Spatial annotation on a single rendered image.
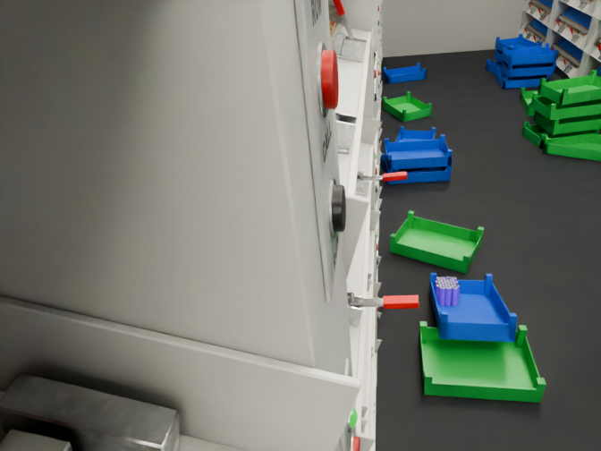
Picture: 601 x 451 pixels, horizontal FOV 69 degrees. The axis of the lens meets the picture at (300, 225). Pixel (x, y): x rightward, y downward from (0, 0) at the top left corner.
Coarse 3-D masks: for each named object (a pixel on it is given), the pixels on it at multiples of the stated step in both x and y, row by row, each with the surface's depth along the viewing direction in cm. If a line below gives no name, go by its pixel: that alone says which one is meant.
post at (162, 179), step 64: (0, 0) 8; (64, 0) 8; (128, 0) 7; (192, 0) 7; (256, 0) 7; (0, 64) 8; (64, 64) 8; (128, 64) 8; (192, 64) 8; (256, 64) 8; (0, 128) 9; (64, 128) 9; (128, 128) 9; (192, 128) 9; (256, 128) 8; (0, 192) 10; (64, 192) 10; (128, 192) 10; (192, 192) 10; (256, 192) 9; (0, 256) 12; (64, 256) 11; (128, 256) 11; (192, 256) 11; (256, 256) 10; (320, 256) 13; (128, 320) 12; (192, 320) 12; (256, 320) 12; (320, 320) 13
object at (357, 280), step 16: (368, 128) 81; (368, 144) 83; (368, 160) 77; (368, 192) 68; (368, 208) 65; (368, 224) 61; (368, 240) 58; (352, 272) 53; (352, 288) 50; (352, 336) 45; (352, 352) 43; (352, 368) 42; (368, 448) 32
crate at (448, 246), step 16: (416, 224) 184; (432, 224) 180; (400, 240) 179; (416, 240) 178; (432, 240) 177; (448, 240) 176; (464, 240) 175; (480, 240) 168; (416, 256) 168; (432, 256) 164; (448, 256) 160; (464, 256) 156; (464, 272) 159
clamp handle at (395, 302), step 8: (352, 296) 45; (384, 296) 45; (392, 296) 45; (400, 296) 45; (408, 296) 45; (416, 296) 44; (352, 304) 45; (360, 304) 45; (368, 304) 45; (376, 304) 45; (384, 304) 44; (392, 304) 44; (400, 304) 44; (408, 304) 44; (416, 304) 44
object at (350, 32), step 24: (336, 0) 53; (360, 0) 69; (336, 24) 70; (360, 24) 71; (336, 48) 56; (360, 48) 55; (360, 72) 52; (360, 96) 46; (336, 120) 34; (360, 120) 41; (360, 216) 20
